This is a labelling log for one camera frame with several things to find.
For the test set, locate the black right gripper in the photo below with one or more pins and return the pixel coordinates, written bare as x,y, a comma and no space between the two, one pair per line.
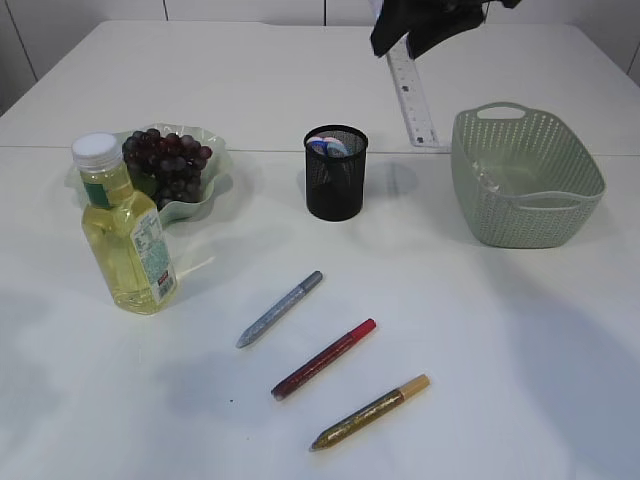
424,23

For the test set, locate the transparent plastic ruler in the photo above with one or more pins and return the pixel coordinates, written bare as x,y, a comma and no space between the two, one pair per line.
415,111

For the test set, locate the pink scissors with purple sheath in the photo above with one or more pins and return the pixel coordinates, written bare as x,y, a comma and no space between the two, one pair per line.
336,148

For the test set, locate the clear plastic sheet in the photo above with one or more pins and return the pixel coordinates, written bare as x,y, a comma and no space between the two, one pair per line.
490,175

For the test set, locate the blue scissors with sheath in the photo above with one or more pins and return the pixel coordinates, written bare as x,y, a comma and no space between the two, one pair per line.
318,145

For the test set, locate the purple grape bunch with leaves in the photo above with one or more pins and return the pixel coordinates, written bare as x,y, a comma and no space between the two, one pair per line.
166,167

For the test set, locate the red glitter pen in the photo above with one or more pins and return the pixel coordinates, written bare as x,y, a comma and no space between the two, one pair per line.
322,360

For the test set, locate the yellow tea bottle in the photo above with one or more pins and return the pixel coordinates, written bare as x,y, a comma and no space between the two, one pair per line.
123,228

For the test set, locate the gold glitter pen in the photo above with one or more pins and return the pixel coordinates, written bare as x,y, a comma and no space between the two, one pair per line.
369,413

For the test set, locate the black mesh pen holder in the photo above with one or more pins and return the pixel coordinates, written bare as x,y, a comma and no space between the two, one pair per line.
334,187

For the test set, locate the green woven plastic basket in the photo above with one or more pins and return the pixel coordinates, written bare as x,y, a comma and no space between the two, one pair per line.
553,182

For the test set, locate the silver glitter pen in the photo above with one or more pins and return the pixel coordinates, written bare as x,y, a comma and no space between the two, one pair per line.
278,310

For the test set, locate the green wavy glass plate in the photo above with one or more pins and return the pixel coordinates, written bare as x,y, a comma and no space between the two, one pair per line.
218,166

